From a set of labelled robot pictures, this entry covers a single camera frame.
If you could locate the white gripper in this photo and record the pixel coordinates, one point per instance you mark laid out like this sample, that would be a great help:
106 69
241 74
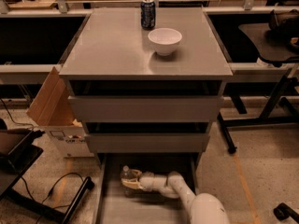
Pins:
147 181

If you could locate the clear plastic water bottle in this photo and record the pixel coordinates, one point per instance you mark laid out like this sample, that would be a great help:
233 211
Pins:
128 179

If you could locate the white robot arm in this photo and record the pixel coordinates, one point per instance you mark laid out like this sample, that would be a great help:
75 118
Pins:
203 208

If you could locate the grey open bottom drawer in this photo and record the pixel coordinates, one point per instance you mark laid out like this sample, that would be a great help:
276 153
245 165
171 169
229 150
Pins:
120 206

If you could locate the grey middle drawer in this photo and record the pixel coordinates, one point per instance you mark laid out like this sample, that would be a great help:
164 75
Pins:
147 143

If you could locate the grey top drawer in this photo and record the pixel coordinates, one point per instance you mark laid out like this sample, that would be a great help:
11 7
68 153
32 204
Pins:
145 109

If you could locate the grey drawer cabinet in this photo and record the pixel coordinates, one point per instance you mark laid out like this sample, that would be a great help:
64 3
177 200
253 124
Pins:
113 57

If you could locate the open cardboard box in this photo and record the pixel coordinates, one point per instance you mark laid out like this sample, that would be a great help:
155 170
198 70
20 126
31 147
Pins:
51 111

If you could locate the white ceramic bowl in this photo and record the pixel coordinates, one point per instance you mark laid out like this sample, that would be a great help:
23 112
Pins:
164 40

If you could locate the blue soda can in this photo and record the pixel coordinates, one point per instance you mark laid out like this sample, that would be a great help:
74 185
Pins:
148 14

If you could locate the black chair right background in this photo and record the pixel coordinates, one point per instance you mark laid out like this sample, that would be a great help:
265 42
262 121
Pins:
274 39

